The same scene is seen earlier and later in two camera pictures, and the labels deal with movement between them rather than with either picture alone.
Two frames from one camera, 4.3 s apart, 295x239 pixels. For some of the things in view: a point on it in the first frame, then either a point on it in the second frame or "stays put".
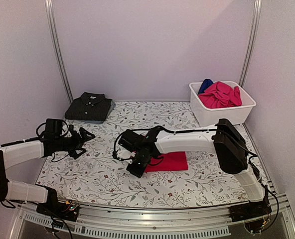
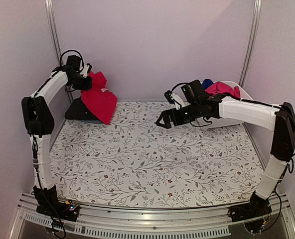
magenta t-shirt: x=171 y=161 → x=100 y=100
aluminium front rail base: x=201 y=222 stays put
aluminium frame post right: x=250 y=45 stays put
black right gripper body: x=139 y=169 → x=193 y=113
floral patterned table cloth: x=98 y=179 stays put
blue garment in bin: x=206 y=83 stays put
